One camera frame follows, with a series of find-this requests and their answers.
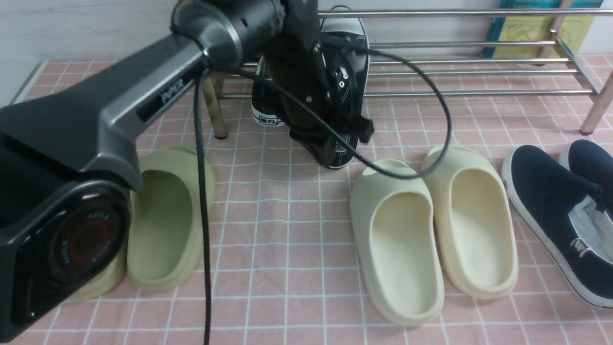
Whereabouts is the navy slip-on shoe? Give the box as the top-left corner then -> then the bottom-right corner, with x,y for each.
558,139 -> 613,214
501,145 -> 613,309

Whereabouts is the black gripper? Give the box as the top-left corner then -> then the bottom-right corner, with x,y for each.
262,0 -> 374,166

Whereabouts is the left navy slip-on shoe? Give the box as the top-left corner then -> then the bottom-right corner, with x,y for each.
501,145 -> 613,309

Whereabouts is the green foam slipper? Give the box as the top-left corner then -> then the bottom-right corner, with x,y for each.
68,245 -> 127,302
127,146 -> 203,292

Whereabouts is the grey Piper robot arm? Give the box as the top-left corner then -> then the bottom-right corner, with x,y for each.
1,0 -> 374,343

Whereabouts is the left cream foam slipper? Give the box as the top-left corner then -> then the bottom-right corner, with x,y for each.
350,168 -> 444,327

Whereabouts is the pink checkered tablecloth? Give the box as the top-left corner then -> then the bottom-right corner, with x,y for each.
10,55 -> 613,345

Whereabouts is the cream foam slipper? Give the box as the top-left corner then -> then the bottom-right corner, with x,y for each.
350,168 -> 444,327
424,146 -> 519,299

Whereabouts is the steel shoe rack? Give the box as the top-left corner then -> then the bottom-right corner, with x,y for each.
201,0 -> 613,140

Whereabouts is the right navy slip-on shoe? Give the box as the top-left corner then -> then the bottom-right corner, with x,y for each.
558,139 -> 613,214

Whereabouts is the left green foam slipper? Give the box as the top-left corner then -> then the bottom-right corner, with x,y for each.
68,245 -> 127,302

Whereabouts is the black canvas sneaker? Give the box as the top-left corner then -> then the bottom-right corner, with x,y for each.
251,81 -> 285,127
312,18 -> 374,170

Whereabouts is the right cream foam slipper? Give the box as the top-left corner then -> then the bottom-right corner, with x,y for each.
424,146 -> 519,299

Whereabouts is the teal and yellow book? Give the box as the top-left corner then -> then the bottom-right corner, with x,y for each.
482,0 -> 594,58

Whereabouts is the right green foam slipper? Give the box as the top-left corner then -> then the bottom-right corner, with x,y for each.
127,146 -> 203,292

